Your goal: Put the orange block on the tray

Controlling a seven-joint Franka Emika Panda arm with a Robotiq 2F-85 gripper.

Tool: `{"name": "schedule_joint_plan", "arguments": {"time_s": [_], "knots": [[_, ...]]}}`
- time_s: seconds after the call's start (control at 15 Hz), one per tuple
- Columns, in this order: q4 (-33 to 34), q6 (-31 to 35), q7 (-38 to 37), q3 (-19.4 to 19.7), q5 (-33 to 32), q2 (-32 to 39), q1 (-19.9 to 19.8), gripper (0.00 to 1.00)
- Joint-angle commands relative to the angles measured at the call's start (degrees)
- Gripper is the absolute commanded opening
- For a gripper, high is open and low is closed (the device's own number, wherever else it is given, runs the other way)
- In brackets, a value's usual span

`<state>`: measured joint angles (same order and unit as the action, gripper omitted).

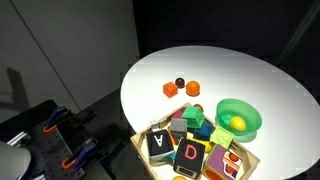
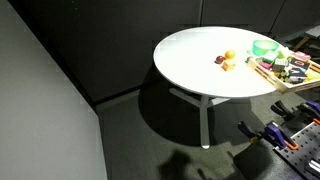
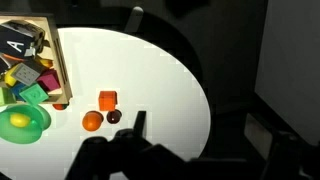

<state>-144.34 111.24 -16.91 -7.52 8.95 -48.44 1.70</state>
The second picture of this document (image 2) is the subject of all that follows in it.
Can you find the wooden tray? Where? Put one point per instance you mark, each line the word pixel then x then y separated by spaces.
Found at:
pixel 266 77

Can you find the pink block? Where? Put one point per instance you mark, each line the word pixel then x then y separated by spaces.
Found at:
pixel 265 65

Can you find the grey block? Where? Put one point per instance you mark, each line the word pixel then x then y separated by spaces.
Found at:
pixel 279 64

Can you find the lime green block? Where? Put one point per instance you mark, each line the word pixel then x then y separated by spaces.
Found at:
pixel 282 53

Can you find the black block with letter A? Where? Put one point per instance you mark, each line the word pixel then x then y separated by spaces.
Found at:
pixel 296 76

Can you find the black block with letter D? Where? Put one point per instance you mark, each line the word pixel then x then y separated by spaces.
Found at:
pixel 299 64

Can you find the purple white orange block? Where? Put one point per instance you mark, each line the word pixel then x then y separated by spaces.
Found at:
pixel 301 56

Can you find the dark red ball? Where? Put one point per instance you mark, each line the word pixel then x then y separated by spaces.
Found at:
pixel 219 59

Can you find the purple black spring clamp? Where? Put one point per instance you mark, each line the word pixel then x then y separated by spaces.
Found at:
pixel 311 108
pixel 248 130

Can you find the green plastic bowl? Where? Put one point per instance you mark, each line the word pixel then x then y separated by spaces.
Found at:
pixel 265 47

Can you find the grey robot stand plate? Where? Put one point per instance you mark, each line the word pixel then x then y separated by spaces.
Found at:
pixel 253 163

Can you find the purple clamp with orange tip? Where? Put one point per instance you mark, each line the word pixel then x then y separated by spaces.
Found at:
pixel 278 135

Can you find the white table pedestal base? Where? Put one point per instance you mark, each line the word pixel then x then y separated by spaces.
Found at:
pixel 204 123

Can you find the wooden frame leg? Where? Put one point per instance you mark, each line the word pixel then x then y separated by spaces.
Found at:
pixel 301 42

